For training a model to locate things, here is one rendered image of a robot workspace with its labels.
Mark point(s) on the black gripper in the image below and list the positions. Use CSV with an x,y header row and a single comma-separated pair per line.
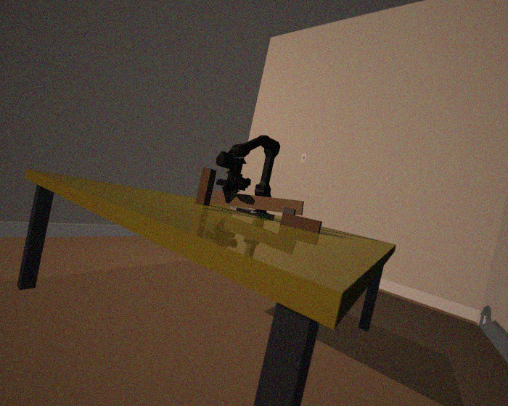
x,y
229,186

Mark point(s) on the long brown wooden rail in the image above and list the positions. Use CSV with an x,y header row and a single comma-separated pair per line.
x,y
259,202

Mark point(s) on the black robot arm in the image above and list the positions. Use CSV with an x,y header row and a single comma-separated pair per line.
x,y
271,150

